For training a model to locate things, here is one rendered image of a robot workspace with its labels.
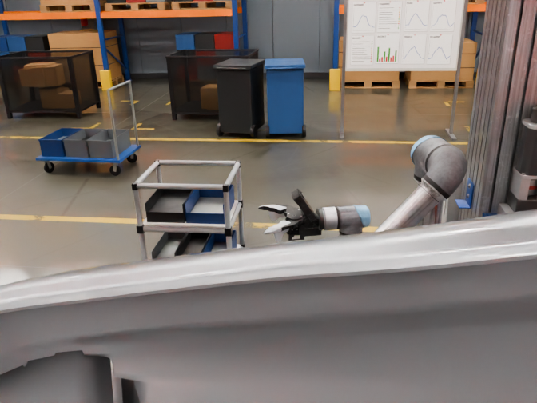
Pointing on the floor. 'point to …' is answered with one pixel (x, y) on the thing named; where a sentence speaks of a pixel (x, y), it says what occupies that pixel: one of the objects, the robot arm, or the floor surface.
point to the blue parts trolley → (91, 143)
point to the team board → (403, 39)
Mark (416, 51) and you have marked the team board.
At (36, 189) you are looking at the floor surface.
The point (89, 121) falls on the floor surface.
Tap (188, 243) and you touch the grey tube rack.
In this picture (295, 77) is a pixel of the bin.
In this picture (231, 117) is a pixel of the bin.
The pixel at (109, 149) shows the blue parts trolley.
